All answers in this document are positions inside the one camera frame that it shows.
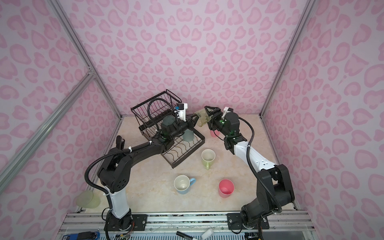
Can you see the pink cup at back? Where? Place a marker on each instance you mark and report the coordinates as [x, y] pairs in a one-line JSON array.
[[215, 133]]

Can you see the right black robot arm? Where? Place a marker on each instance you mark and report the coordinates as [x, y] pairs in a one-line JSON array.
[[274, 185]]

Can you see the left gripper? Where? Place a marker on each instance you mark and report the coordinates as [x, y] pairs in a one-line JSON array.
[[194, 121]]

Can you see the black stapler left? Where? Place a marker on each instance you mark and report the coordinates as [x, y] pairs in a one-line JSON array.
[[120, 142]]

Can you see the green transparent cup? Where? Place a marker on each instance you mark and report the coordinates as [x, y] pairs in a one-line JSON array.
[[203, 117]]

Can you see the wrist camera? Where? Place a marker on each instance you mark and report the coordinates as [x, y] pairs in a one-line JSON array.
[[180, 110], [226, 111]]

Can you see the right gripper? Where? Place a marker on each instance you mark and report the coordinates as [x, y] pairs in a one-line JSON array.
[[217, 111]]

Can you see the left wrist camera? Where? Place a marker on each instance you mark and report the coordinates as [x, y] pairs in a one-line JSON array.
[[180, 110]]

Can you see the pink cup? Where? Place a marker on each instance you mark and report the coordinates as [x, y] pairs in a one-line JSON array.
[[215, 133], [226, 188]]

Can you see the teal frosted tumbler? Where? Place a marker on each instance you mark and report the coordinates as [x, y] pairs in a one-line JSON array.
[[188, 135], [168, 124]]

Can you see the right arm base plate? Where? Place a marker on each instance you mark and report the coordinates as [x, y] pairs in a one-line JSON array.
[[238, 222]]

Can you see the pink cup near front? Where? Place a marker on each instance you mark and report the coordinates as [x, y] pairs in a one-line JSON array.
[[226, 188]]

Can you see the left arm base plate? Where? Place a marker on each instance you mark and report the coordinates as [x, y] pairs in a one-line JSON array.
[[136, 222]]

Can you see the blue black tool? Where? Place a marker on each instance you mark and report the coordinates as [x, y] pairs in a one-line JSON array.
[[82, 236]]

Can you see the light green mug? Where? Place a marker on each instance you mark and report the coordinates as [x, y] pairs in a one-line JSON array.
[[208, 157]]

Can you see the black marker pen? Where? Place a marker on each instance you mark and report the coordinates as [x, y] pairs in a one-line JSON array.
[[185, 236]]

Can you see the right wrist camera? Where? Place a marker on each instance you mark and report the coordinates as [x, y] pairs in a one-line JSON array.
[[226, 111]]

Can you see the blue mug white inside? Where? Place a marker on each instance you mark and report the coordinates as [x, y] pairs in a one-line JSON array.
[[183, 183]]

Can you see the black wire dish rack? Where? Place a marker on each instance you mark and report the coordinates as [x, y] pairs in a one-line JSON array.
[[158, 118]]

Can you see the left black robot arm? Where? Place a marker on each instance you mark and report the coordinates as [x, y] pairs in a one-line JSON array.
[[111, 172]]

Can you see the white small bottle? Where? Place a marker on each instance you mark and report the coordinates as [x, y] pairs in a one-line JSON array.
[[207, 234]]

